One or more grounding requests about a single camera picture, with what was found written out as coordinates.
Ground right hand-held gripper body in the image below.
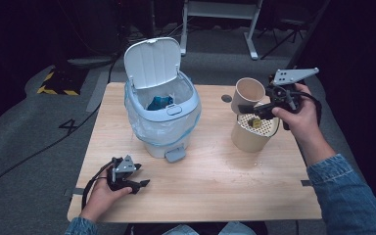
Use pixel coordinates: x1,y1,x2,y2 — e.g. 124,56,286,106
266,67,320,116

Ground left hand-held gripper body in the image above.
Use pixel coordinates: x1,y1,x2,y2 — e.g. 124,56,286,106
106,155,138,192

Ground brown paper cup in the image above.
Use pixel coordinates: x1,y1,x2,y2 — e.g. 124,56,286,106
230,76,266,116

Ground beige container with strainer top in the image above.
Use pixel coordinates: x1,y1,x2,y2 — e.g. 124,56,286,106
230,111,281,154

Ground white and blue pedal bin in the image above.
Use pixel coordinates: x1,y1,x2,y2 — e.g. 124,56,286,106
122,36,203,164

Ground blue printed snack box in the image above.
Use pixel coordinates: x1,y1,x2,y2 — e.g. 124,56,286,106
146,94,175,112

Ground person's left hand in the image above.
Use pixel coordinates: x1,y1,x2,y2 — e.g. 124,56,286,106
79,175,133,223

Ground person's right hand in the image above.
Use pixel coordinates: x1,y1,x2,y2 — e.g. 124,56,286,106
271,83,323,145

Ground clear plastic bin liner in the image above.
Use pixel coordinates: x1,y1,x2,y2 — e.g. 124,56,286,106
124,76,202,148

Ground black tripod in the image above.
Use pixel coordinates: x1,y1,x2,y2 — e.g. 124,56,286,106
259,16,308,61

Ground person's legs in jeans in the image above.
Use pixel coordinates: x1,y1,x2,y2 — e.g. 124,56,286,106
161,220,258,235

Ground grey floor tape strip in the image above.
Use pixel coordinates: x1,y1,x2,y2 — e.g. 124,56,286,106
85,71,111,114

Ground black yellow-striped stand base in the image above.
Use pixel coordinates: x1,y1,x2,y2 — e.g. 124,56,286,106
36,66,90,97

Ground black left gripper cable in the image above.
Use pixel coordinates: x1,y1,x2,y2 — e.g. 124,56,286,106
81,158,116,211

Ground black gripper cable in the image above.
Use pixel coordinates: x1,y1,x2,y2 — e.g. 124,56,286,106
283,90,324,132
81,158,116,211

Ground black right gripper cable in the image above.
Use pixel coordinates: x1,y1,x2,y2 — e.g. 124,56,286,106
283,90,324,132

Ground white desk frame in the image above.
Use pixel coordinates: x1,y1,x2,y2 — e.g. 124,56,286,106
178,0,264,61

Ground black slanted stand post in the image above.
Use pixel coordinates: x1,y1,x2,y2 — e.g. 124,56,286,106
287,0,331,70

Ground black floor cable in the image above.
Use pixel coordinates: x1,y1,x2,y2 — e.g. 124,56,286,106
0,48,126,198

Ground bundle of floor cables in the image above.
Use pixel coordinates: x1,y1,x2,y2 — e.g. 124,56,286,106
126,19,185,51

